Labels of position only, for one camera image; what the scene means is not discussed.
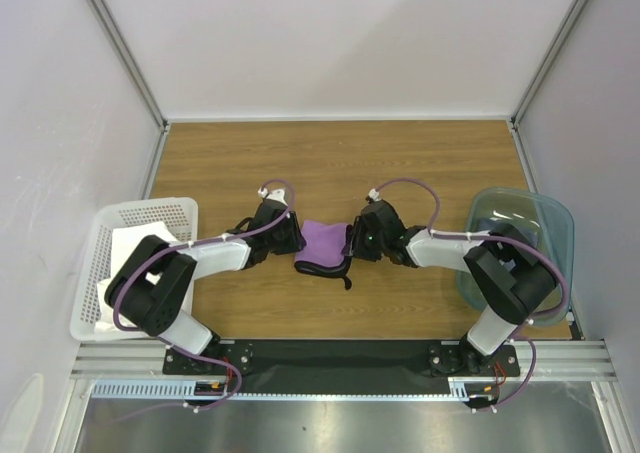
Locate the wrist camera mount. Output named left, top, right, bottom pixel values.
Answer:
left=367, top=188, right=382, bottom=202
left=258, top=187, right=288, bottom=206

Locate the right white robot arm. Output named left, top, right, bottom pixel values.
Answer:
left=344, top=200, right=570, bottom=375

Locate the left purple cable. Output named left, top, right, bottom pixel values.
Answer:
left=112, top=178, right=296, bottom=417

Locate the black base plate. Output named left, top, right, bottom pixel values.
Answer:
left=163, top=337, right=524, bottom=395

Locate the white plastic laundry basket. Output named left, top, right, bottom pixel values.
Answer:
left=70, top=197, right=198, bottom=342

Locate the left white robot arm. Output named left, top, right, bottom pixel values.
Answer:
left=104, top=198, right=306, bottom=373

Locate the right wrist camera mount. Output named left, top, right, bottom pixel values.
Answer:
left=367, top=188, right=382, bottom=202

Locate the clear blue plastic tray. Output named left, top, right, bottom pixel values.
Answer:
left=455, top=187, right=575, bottom=327

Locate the purple towel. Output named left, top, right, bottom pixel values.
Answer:
left=294, top=220, right=353, bottom=291

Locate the aluminium frame rail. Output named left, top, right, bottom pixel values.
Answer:
left=71, top=340, right=616, bottom=404

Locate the dark blue towel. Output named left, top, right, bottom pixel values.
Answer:
left=476, top=218, right=539, bottom=245

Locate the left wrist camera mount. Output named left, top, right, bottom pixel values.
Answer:
left=258, top=187, right=288, bottom=206

